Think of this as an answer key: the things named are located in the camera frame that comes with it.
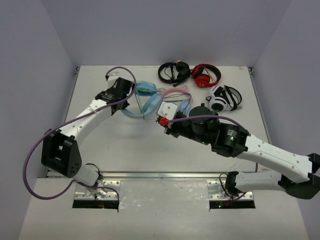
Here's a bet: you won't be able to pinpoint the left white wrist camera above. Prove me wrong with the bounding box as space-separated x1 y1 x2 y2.
105 71 120 82

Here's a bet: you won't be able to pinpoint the white black striped headphones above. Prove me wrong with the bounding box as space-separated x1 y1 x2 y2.
205 85 243 112

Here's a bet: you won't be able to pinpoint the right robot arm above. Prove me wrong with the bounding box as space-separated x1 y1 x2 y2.
157 102 320 200

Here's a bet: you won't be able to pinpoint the red headphones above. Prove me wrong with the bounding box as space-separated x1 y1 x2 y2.
191 63 222 88

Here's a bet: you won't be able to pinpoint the black headset with microphone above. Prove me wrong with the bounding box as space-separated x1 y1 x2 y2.
157 60 191 87

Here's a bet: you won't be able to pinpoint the light blue headphones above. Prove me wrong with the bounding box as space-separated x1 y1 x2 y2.
121 81 165 119

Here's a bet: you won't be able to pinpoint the metal mounting bracket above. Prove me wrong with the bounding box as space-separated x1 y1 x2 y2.
207 178 254 201
74 179 120 201

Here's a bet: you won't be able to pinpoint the pink cat ear headphones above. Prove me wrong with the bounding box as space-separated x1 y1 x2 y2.
161 85 193 116

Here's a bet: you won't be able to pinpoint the left metal mounting bracket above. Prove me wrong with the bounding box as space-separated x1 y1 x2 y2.
74 179 120 201

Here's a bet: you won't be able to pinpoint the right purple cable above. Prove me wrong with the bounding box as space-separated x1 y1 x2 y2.
166 115 260 205

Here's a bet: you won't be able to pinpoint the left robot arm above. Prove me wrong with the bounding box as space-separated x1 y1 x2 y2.
41 77 135 186

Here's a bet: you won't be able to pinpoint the right metal mounting bracket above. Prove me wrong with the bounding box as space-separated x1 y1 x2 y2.
207 178 254 201

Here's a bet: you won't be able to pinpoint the aluminium table rail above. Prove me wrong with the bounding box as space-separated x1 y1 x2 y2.
100 171 221 179

